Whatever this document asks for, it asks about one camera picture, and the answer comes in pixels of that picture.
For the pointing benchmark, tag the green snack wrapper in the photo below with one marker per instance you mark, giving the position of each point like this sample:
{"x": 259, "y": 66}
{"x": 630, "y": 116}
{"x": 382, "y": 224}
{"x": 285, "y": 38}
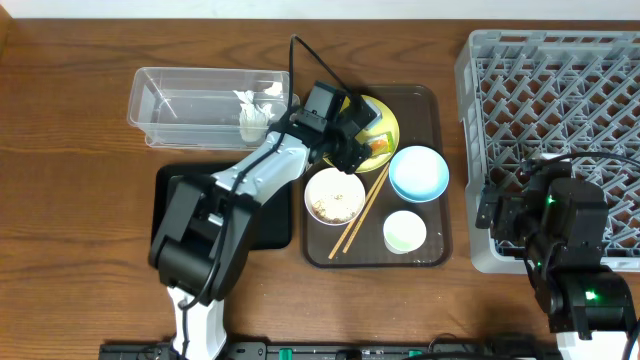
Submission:
{"x": 381, "y": 144}

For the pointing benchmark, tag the rice leftovers pile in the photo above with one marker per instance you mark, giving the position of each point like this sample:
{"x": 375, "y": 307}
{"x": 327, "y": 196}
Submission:
{"x": 336, "y": 208}

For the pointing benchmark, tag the white green cup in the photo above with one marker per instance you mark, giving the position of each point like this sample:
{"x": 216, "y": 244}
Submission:
{"x": 404, "y": 232}

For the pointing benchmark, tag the clear plastic waste bin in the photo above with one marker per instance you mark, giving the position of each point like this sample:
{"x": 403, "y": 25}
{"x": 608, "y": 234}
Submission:
{"x": 183, "y": 108}

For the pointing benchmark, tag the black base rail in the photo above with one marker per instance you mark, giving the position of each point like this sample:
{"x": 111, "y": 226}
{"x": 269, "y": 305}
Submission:
{"x": 262, "y": 351}

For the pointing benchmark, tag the brown serving tray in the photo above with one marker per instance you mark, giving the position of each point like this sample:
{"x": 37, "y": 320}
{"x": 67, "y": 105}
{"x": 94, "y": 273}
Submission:
{"x": 393, "y": 211}

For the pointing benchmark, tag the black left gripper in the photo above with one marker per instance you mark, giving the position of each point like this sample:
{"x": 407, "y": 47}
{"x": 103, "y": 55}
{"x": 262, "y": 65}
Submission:
{"x": 347, "y": 150}

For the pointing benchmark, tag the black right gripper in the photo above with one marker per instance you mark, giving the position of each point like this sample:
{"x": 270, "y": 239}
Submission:
{"x": 486, "y": 211}

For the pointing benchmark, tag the yellow plate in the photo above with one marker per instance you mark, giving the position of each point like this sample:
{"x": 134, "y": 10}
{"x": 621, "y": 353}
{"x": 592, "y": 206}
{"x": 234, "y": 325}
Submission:
{"x": 386, "y": 122}

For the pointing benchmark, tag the light blue bowl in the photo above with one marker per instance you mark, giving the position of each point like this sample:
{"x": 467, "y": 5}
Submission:
{"x": 419, "y": 174}

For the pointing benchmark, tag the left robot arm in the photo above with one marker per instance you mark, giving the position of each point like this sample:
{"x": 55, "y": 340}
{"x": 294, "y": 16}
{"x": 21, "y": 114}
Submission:
{"x": 202, "y": 242}

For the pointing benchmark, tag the grey dishwasher rack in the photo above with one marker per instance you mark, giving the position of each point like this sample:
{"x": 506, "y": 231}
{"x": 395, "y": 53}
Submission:
{"x": 529, "y": 94}

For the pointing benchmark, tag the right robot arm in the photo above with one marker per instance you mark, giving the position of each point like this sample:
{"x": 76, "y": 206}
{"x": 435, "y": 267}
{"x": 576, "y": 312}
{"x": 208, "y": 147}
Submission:
{"x": 560, "y": 220}

